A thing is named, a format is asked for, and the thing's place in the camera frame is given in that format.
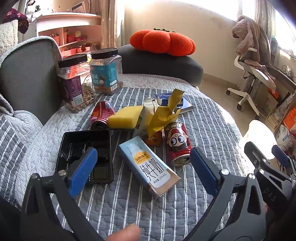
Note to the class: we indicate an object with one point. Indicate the teal label nut jar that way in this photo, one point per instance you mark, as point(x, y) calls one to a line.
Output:
point(106, 71)

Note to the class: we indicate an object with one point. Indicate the yellow wrapper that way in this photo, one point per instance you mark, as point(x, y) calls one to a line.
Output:
point(165, 114)

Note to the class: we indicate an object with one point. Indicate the red cartoon face can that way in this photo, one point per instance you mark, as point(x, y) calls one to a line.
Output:
point(178, 143)

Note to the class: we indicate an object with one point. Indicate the crushed red soda can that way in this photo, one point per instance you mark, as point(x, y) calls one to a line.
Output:
point(99, 117)

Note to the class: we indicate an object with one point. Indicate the orange pumpkin cushion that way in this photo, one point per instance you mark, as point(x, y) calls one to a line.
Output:
point(162, 41)

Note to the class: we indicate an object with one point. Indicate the white pink bookshelf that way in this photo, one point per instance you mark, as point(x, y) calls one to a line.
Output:
point(74, 25)

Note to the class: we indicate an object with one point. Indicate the large white paper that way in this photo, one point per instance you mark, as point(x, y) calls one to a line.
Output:
point(150, 107)

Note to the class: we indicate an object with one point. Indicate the yellow sponge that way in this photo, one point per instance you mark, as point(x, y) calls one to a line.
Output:
point(126, 118)

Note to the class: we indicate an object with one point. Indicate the purple label nut jar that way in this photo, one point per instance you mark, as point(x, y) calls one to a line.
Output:
point(75, 82)

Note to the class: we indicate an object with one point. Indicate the grey sofa backrest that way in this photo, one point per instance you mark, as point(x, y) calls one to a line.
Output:
point(29, 79)

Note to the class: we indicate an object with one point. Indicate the beige curtain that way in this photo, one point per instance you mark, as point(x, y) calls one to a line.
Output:
point(112, 14)

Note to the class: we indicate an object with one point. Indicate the orange peel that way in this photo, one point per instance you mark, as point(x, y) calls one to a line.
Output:
point(155, 140)

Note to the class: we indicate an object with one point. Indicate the white office chair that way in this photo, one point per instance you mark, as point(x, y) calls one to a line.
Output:
point(252, 75)

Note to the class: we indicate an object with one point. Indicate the light blue milk carton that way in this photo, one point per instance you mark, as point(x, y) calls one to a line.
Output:
point(152, 172)

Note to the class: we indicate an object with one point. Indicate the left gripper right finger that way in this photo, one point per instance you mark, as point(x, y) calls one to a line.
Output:
point(247, 217)

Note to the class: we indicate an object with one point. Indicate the brown blanket on chair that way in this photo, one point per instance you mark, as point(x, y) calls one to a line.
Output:
point(254, 46)

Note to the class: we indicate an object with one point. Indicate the wooden desk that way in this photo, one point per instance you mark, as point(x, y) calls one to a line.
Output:
point(269, 104)

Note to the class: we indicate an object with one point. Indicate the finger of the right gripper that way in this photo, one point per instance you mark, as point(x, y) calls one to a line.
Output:
point(256, 157)
point(280, 155)

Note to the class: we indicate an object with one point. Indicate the dark grey sofa cushion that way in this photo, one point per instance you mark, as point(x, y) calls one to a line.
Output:
point(135, 61)

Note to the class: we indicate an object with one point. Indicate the left operator hand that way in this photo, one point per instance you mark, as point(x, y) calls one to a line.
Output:
point(131, 232)

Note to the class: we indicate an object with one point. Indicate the white round trash bin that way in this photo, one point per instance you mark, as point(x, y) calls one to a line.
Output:
point(261, 136)

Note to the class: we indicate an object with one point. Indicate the blue almond snack box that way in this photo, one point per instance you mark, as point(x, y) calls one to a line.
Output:
point(183, 105)

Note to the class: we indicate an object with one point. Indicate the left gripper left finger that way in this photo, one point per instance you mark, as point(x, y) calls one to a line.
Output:
point(38, 219)

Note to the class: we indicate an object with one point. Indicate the striped grey quilt cover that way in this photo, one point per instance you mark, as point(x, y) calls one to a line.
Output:
point(166, 202)

